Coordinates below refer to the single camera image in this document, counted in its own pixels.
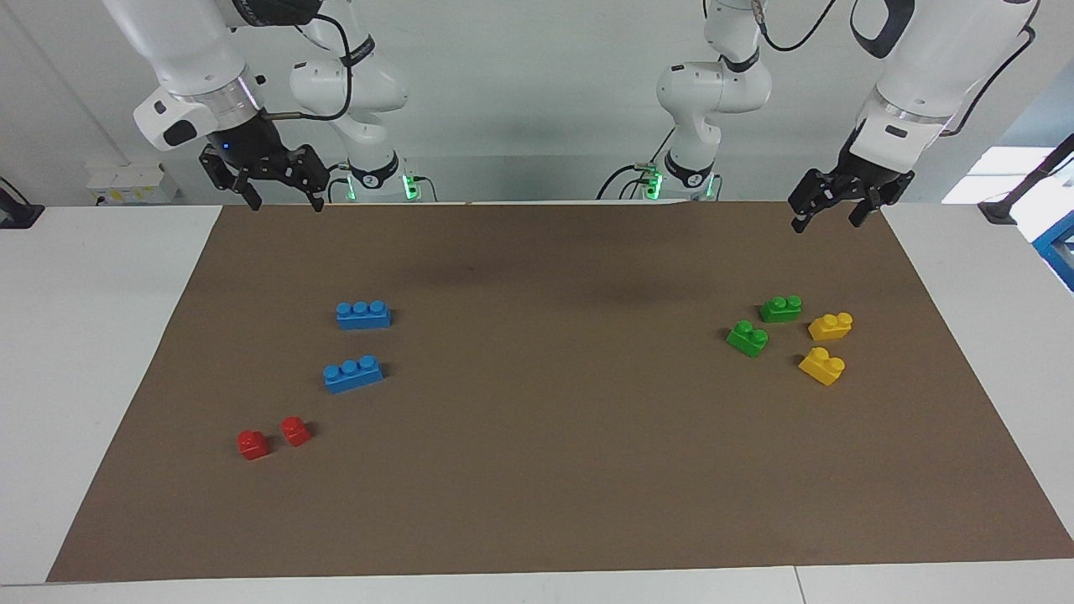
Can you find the green two-stud toy block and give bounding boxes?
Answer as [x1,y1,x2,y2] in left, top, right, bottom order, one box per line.
[726,320,769,358]
[759,295,804,324]

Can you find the blue three-stud toy block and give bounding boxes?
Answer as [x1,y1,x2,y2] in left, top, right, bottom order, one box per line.
[336,300,393,330]
[323,355,385,394]

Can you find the yellow two-stud toy block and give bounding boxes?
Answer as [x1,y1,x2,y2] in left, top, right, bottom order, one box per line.
[798,346,847,387]
[808,312,854,341]

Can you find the black stand with clamp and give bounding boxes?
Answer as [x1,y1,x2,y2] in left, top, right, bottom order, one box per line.
[980,134,1074,225]

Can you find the black table clamp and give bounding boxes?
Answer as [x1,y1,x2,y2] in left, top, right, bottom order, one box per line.
[0,178,44,229]

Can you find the brown table mat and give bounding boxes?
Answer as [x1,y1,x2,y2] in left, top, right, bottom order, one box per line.
[46,201,1074,582]

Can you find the black right base cables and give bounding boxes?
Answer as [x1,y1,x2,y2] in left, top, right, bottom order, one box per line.
[327,164,437,204]

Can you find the black base cables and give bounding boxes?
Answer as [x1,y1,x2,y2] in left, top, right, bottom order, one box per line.
[327,164,437,204]
[596,126,676,200]

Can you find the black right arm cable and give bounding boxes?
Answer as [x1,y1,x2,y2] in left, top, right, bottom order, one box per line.
[268,13,353,122]

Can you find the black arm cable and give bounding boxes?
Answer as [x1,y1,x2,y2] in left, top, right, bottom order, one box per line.
[268,13,353,122]
[751,0,1037,137]

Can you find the white wall socket box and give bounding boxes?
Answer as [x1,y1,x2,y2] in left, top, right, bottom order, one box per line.
[86,164,179,206]

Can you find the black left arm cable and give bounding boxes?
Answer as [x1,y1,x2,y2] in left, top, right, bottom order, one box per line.
[751,0,1037,137]

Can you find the black left base cables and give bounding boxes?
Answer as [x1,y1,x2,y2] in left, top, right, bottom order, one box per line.
[596,126,676,200]

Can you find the blue frame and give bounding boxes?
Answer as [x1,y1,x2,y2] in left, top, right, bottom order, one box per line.
[1032,210,1074,292]

